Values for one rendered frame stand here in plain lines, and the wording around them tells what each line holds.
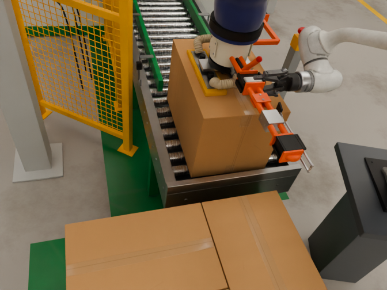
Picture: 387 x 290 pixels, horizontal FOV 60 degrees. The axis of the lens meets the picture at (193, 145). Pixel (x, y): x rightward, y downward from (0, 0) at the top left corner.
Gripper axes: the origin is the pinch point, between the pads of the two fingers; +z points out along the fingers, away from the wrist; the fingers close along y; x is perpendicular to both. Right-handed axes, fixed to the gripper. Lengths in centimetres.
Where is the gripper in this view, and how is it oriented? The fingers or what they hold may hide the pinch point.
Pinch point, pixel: (250, 84)
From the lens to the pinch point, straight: 136.6
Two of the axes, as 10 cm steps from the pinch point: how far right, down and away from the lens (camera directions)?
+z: -9.5, 1.0, -2.8
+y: -1.5, 6.7, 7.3
